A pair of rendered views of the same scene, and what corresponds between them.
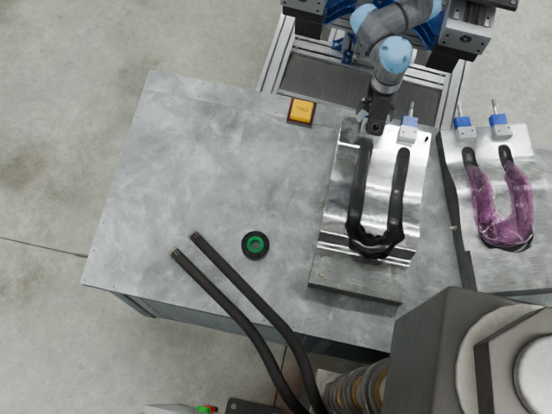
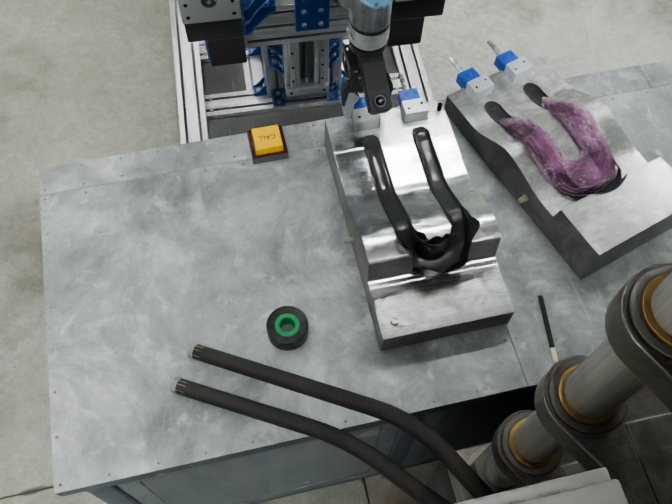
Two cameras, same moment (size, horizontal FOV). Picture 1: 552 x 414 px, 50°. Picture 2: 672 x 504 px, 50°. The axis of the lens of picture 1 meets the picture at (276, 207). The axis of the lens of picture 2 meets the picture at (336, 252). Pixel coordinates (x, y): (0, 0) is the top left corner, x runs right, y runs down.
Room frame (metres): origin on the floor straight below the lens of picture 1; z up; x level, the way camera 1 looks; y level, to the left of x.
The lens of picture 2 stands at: (-0.08, 0.19, 2.11)
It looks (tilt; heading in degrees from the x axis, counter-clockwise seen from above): 62 degrees down; 335
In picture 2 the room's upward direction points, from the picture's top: 2 degrees clockwise
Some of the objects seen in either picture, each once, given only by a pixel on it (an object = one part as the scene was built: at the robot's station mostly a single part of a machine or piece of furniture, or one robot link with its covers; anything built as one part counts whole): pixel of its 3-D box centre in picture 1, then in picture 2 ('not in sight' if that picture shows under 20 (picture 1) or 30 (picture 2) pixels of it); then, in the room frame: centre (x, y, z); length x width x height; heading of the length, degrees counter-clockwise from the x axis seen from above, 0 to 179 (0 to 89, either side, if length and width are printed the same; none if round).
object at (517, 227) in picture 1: (503, 200); (564, 139); (0.56, -0.63, 0.90); 0.26 x 0.18 x 0.08; 7
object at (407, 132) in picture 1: (409, 121); (407, 96); (0.79, -0.38, 0.89); 0.13 x 0.05 x 0.05; 170
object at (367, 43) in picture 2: (385, 77); (367, 30); (0.79, -0.26, 1.13); 0.08 x 0.08 x 0.05
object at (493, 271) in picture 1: (499, 205); (562, 151); (0.56, -0.64, 0.86); 0.50 x 0.26 x 0.11; 7
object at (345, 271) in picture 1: (371, 205); (414, 211); (0.54, -0.27, 0.87); 0.50 x 0.26 x 0.14; 170
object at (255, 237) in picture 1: (255, 246); (287, 328); (0.42, 0.05, 0.82); 0.08 x 0.08 x 0.04
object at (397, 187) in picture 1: (379, 195); (419, 191); (0.55, -0.28, 0.92); 0.35 x 0.16 x 0.09; 170
